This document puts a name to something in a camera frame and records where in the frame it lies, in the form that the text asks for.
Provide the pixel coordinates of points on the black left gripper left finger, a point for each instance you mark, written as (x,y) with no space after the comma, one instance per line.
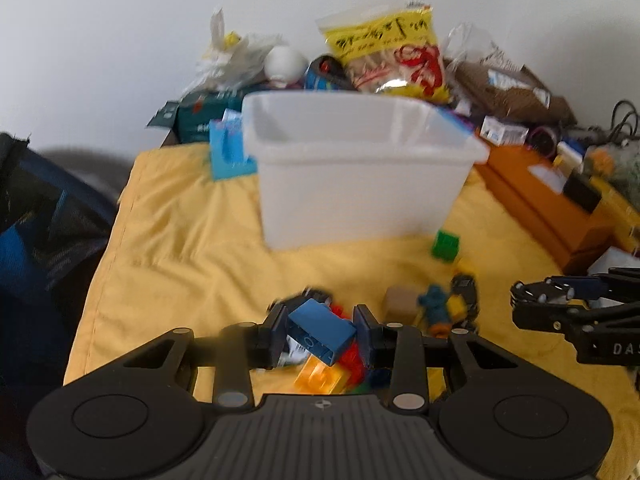
(266,341)

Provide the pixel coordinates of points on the yellow snack bag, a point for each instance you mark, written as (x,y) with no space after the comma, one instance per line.
(389,48)

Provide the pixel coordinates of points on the yellow cloth mat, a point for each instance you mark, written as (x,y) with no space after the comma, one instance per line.
(186,250)

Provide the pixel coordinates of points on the white plastic bag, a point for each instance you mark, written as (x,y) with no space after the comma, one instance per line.
(231,61)

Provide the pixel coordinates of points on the green small block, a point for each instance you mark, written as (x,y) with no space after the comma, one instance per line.
(446,246)

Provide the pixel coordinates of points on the black toy car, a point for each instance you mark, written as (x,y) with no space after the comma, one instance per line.
(463,304)

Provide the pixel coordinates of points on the black red round object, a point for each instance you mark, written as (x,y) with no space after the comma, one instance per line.
(326,73)

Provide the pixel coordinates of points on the translucent orange block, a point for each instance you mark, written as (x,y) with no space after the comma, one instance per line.
(316,377)

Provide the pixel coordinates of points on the light blue paper box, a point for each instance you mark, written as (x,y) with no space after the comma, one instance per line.
(226,148)

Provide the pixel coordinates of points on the teal toy figure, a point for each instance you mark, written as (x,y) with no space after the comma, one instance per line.
(435,312)

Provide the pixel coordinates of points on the blue building block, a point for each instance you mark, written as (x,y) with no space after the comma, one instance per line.
(320,331)

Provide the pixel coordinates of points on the dark blue bag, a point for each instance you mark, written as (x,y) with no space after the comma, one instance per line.
(54,227)

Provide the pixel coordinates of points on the orange cardboard box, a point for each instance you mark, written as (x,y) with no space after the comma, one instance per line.
(574,238)

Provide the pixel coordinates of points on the red building block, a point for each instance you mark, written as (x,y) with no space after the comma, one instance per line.
(352,371)

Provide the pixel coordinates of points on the small white carton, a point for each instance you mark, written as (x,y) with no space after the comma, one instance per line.
(500,133)

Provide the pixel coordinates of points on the white ball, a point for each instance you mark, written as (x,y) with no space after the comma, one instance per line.
(284,65)

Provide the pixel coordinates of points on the brown woven bag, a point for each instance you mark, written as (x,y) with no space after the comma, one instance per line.
(513,95)

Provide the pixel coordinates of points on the dark teal box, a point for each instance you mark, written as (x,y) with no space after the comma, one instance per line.
(187,121)

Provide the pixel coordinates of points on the brown cube block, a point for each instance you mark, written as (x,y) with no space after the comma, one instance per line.
(400,305)

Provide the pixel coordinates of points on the white plastic storage bin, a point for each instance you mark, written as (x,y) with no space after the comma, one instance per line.
(340,166)

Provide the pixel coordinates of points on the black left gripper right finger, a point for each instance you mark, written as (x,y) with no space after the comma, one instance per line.
(376,342)

